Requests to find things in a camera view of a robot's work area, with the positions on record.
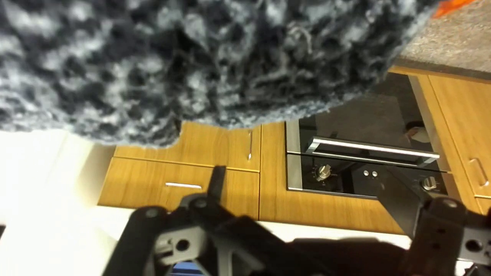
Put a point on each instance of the wooden cabinet unit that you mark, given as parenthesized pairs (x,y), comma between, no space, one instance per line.
(251,167)

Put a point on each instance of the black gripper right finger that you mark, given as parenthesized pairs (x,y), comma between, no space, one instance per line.
(402,198)

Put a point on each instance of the grey stone countertop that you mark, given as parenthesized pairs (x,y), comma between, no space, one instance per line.
(457,43)

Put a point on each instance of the grey speckled knit blanket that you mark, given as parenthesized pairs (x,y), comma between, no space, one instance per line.
(132,72)

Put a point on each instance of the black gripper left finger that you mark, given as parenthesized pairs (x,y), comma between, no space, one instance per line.
(216,182)

